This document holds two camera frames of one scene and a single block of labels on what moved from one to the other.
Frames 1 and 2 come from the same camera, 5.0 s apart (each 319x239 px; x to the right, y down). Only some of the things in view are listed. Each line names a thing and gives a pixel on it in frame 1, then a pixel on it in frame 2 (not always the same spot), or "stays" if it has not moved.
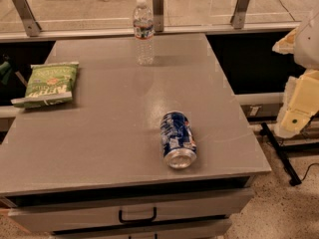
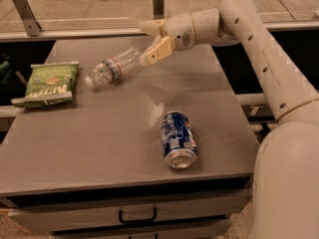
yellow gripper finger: (300, 103) to (162, 46)
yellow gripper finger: (287, 44) to (155, 27)
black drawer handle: (138, 220) stays
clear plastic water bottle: (144, 31) to (112, 68)
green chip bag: (49, 84) stays
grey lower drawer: (195, 229) stays
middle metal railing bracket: (158, 9) stays
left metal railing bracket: (32, 28) stays
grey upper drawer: (49, 217) stays
